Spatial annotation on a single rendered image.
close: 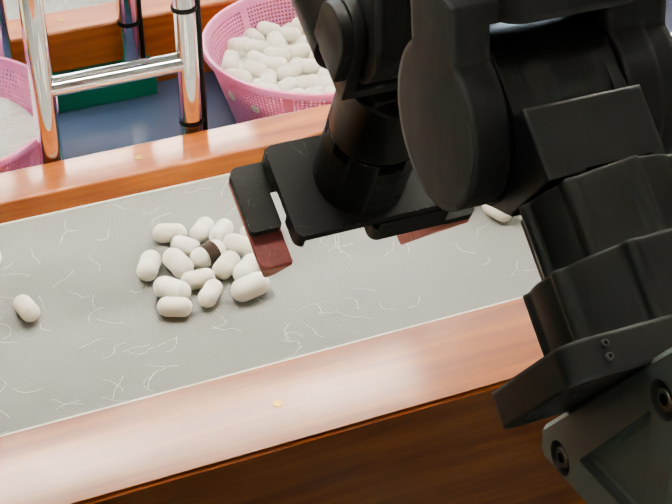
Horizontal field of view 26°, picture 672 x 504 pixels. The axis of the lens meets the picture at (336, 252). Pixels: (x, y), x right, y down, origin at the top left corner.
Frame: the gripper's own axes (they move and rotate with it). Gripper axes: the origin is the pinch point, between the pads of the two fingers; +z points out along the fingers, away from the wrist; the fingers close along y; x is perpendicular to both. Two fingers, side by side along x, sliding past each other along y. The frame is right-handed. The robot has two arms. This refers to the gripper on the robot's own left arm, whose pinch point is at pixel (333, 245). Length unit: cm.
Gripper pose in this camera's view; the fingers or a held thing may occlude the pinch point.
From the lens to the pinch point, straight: 95.7
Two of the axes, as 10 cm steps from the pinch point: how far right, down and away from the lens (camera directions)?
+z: -1.7, 4.7, 8.7
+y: -9.3, 2.2, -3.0
